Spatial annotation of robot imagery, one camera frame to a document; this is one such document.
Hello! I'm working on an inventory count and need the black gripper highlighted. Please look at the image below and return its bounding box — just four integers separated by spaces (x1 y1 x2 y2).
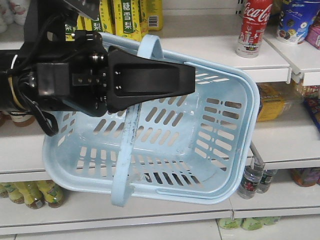
36 30 196 117

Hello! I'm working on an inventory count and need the light blue plastic basket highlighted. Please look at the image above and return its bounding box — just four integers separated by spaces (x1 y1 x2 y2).
42 35 260 207

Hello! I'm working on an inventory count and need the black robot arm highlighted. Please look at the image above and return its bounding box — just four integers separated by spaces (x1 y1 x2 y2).
0 30 196 117

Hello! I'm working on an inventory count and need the yellow pear drink bottle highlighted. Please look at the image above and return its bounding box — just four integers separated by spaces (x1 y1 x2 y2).
84 0 115 35
112 0 142 42
141 0 164 31

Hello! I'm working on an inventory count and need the red Coca-Cola can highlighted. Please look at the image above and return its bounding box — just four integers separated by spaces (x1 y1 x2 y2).
235 0 273 58

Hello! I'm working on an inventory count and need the yellow label pastry box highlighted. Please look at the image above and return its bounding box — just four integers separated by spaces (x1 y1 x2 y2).
257 82 303 122

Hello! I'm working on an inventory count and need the clear water bottle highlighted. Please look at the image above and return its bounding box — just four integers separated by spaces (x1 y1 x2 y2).
237 165 264 200

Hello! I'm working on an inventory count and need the blue cookie cup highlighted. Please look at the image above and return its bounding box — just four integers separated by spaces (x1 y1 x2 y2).
276 0 320 45

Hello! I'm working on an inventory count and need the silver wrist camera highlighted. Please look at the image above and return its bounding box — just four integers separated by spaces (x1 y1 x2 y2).
62 0 100 20

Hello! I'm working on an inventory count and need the black cable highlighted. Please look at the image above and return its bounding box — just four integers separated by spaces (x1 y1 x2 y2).
7 13 76 137

